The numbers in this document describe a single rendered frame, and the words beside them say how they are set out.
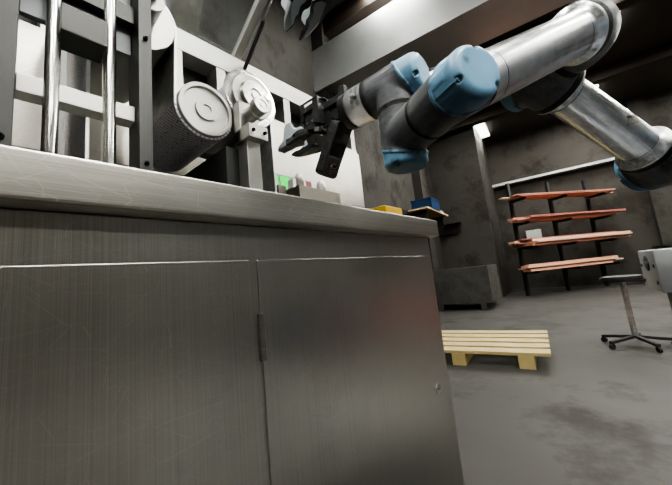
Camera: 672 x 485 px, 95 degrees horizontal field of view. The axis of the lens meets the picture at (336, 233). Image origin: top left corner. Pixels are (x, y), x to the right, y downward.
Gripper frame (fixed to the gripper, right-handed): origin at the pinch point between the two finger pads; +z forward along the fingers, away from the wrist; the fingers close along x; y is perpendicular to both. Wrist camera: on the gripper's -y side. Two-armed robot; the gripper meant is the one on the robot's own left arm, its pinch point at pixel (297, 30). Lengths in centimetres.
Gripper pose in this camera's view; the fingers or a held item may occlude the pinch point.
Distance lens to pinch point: 83.3
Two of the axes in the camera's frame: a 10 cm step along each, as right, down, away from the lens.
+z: -5.0, 7.7, 4.0
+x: -6.6, -0.4, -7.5
